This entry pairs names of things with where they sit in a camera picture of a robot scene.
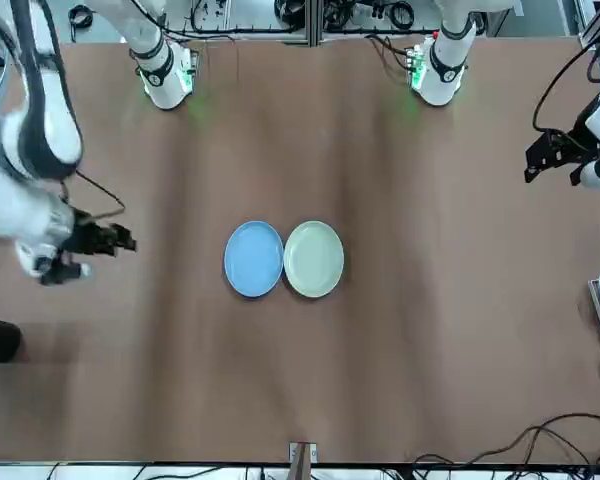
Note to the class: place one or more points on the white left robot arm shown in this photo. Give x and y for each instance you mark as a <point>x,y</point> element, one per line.
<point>447,75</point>

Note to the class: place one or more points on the blue plate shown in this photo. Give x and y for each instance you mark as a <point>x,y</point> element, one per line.
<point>254,260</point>

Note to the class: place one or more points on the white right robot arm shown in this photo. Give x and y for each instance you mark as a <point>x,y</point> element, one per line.
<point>162,75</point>

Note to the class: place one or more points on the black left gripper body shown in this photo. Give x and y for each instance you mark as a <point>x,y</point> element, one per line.
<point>580,152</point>

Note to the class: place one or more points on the aluminium frame post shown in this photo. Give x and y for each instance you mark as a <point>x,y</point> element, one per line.
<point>302,462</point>
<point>312,22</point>

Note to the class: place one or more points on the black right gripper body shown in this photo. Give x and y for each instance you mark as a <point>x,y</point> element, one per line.
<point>87,235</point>

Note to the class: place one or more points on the green plate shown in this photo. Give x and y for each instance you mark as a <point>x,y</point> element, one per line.
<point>313,260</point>

